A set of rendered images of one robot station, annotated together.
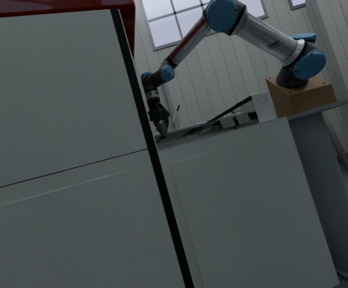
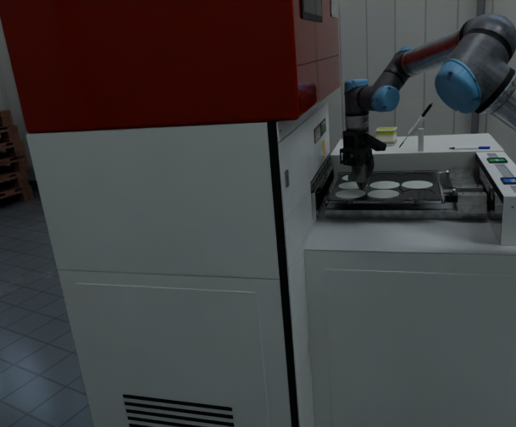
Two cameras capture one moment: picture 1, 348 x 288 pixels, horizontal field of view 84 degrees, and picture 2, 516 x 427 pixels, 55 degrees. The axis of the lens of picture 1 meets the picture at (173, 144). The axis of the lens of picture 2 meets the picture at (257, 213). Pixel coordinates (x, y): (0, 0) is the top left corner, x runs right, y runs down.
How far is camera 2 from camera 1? 0.91 m
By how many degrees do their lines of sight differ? 38
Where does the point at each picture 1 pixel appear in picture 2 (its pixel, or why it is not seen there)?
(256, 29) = not seen: outside the picture
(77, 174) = (215, 282)
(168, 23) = not seen: outside the picture
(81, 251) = (212, 338)
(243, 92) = not seen: outside the picture
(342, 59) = not seen: outside the picture
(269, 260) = (423, 412)
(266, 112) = not seen: outside the picture
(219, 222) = (368, 350)
